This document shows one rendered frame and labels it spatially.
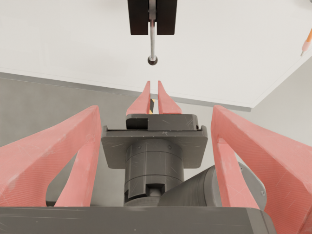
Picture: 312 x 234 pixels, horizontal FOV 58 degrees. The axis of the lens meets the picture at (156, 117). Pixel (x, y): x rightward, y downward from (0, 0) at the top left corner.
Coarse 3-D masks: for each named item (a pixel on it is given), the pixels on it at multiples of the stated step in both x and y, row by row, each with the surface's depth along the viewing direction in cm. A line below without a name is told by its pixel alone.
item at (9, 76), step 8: (0, 72) 46; (24, 80) 47; (32, 80) 47; (40, 80) 48; (48, 80) 48; (56, 80) 48; (80, 88) 49; (88, 88) 50; (96, 88) 50; (104, 88) 50; (112, 88) 50; (136, 96) 52; (152, 96) 52; (200, 104) 55; (208, 104) 55; (216, 104) 55; (224, 104) 56
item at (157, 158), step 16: (112, 144) 27; (128, 144) 27; (144, 144) 26; (160, 144) 26; (176, 144) 27; (192, 144) 27; (112, 160) 30; (128, 160) 27; (144, 160) 25; (160, 160) 25; (176, 160) 26; (192, 160) 30; (128, 176) 26; (144, 176) 24; (160, 176) 24; (176, 176) 25; (128, 192) 25; (144, 192) 23
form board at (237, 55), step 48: (0, 0) 34; (48, 0) 34; (96, 0) 34; (192, 0) 34; (240, 0) 34; (288, 0) 34; (0, 48) 41; (48, 48) 41; (96, 48) 41; (144, 48) 41; (192, 48) 41; (240, 48) 41; (288, 48) 42; (192, 96) 53; (240, 96) 53
